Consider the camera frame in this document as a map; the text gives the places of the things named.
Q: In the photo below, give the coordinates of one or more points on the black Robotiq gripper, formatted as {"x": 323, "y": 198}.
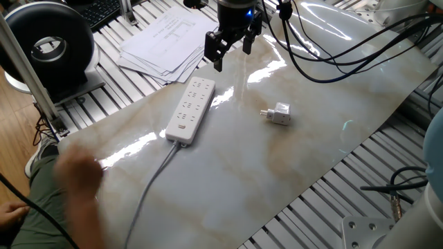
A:
{"x": 237, "y": 17}

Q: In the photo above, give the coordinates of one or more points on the white power strip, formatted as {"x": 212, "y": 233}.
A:
{"x": 190, "y": 107}

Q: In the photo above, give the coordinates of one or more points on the white plug-in bulb holder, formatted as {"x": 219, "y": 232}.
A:
{"x": 280, "y": 114}

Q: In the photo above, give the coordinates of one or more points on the person's right forearm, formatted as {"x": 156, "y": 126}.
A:
{"x": 84, "y": 224}

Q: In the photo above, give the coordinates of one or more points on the person's right hand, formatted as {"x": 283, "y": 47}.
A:
{"x": 78, "y": 171}

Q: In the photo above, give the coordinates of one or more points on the person's left hand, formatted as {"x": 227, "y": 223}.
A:
{"x": 12, "y": 212}

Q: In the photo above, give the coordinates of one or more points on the black round object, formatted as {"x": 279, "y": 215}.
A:
{"x": 195, "y": 3}

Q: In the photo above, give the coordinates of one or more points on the stack of printed papers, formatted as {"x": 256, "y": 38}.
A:
{"x": 166, "y": 45}

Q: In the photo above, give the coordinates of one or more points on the black keyboard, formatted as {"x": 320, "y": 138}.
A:
{"x": 100, "y": 12}

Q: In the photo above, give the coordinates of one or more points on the glossy marble-pattern mat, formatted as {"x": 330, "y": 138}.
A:
{"x": 242, "y": 173}

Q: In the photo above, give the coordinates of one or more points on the silver perforated metal plate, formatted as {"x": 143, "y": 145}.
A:
{"x": 398, "y": 10}

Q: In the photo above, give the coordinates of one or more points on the grey white sneaker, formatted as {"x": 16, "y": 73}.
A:
{"x": 38, "y": 155}

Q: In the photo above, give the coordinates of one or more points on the green trousers leg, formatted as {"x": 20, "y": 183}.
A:
{"x": 38, "y": 211}

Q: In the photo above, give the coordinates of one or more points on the short aluminium profile post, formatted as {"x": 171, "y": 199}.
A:
{"x": 128, "y": 12}

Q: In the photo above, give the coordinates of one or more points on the long aluminium frame post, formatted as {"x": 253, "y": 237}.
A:
{"x": 24, "y": 69}

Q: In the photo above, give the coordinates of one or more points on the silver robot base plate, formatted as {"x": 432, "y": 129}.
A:
{"x": 360, "y": 231}

